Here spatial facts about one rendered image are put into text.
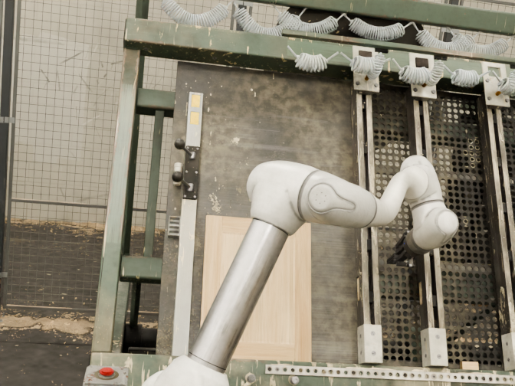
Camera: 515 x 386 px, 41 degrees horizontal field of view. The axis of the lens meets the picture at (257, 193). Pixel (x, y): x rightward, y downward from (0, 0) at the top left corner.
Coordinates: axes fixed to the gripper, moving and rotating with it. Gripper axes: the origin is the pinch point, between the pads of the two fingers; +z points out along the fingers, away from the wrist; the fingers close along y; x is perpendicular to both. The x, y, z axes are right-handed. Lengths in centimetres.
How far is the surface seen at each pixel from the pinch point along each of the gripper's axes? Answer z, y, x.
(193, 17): 27, 109, 74
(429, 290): -0.2, -10.2, -12.2
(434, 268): -0.2, -2.0, -14.8
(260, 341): 7, -30, 45
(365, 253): -0.1, 1.1, 10.7
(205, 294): 7, -16, 65
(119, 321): 56, -17, 92
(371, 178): -0.8, 29.9, 7.6
